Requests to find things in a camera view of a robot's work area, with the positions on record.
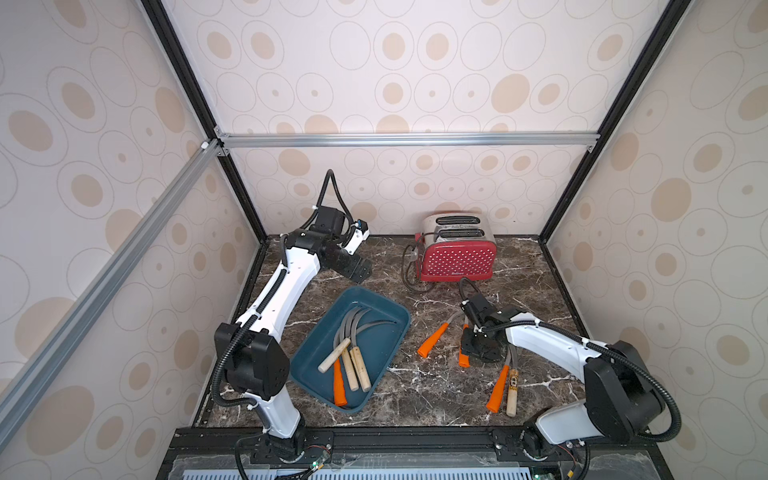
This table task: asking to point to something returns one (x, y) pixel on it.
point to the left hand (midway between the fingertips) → (364, 261)
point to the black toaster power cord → (402, 270)
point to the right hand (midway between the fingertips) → (475, 351)
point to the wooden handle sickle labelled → (512, 393)
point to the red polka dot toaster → (456, 246)
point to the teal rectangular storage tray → (376, 333)
